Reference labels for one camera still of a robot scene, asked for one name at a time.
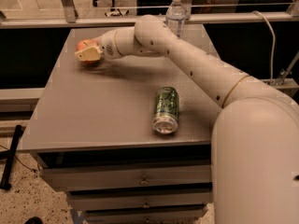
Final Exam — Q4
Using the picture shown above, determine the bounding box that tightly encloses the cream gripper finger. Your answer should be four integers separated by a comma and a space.
75, 46, 99, 62

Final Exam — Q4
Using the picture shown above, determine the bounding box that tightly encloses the grey metal railing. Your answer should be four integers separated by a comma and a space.
0, 0, 298, 29

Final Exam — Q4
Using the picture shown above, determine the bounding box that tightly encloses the green soda can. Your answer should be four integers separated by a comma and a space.
151, 87, 179, 134

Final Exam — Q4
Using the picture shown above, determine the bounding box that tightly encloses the clear plastic water bottle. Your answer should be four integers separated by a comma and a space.
165, 0, 187, 37

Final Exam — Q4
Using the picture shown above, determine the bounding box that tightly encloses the red apple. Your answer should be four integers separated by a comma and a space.
77, 39, 97, 64

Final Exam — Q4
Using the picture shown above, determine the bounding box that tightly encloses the grey drawer cabinet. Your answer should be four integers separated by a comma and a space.
19, 23, 222, 224

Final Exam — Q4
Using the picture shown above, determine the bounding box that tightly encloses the middle grey drawer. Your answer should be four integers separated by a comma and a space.
67, 189, 212, 211

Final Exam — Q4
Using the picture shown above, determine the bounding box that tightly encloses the bottom grey drawer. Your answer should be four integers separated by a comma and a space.
84, 204, 206, 224

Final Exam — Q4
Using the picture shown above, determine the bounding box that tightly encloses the white cable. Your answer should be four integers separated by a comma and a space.
251, 10, 277, 86

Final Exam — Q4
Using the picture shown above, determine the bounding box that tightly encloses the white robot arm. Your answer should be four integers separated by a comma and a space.
76, 15, 299, 224

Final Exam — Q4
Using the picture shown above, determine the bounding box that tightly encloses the top grey drawer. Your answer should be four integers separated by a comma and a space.
41, 161, 211, 191

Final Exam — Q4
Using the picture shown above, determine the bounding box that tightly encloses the grey drawer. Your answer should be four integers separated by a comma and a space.
41, 161, 211, 191
84, 204, 206, 224
67, 189, 212, 211

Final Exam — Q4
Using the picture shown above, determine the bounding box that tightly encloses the black stand leg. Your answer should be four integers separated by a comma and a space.
0, 125, 23, 190

